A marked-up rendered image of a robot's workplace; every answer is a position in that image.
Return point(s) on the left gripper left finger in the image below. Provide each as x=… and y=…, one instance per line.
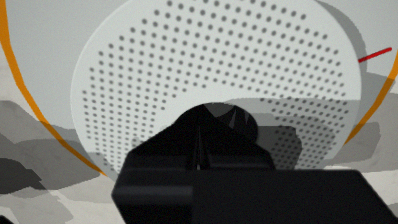
x=172, y=147

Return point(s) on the orange painted ring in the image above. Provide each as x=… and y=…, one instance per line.
x=6, y=47

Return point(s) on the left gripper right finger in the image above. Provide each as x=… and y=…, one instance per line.
x=227, y=149

